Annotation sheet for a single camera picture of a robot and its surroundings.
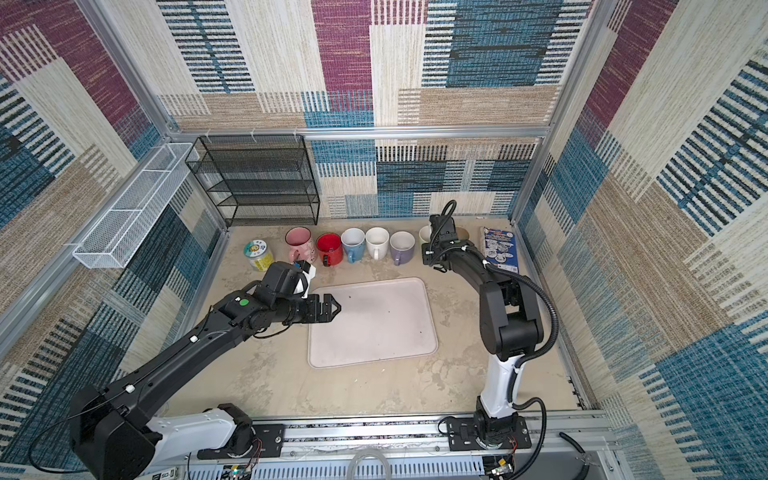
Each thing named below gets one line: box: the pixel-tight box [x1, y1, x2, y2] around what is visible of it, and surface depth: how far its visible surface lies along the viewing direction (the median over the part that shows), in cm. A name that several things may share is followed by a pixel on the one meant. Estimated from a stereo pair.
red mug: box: [316, 232, 344, 267], surface depth 107 cm
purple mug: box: [389, 230, 416, 267], surface depth 107 cm
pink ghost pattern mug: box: [285, 226, 317, 265], surface depth 104 cm
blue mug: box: [341, 227, 366, 264], surface depth 104 cm
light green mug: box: [418, 225, 432, 244], surface depth 105 cm
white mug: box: [365, 226, 390, 260], surface depth 104 cm
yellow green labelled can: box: [244, 239, 274, 272], surface depth 104 cm
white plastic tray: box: [308, 277, 439, 369], surface depth 93 cm
